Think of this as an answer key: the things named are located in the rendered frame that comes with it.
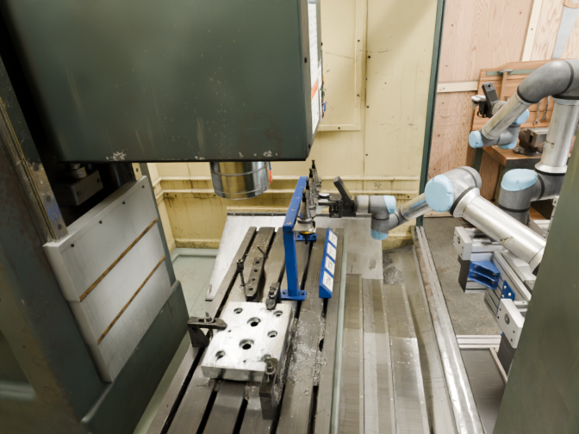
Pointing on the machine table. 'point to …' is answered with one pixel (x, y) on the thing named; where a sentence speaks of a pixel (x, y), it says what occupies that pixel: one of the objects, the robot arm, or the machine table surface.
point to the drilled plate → (225, 370)
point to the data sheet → (313, 40)
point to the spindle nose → (239, 179)
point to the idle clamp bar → (255, 280)
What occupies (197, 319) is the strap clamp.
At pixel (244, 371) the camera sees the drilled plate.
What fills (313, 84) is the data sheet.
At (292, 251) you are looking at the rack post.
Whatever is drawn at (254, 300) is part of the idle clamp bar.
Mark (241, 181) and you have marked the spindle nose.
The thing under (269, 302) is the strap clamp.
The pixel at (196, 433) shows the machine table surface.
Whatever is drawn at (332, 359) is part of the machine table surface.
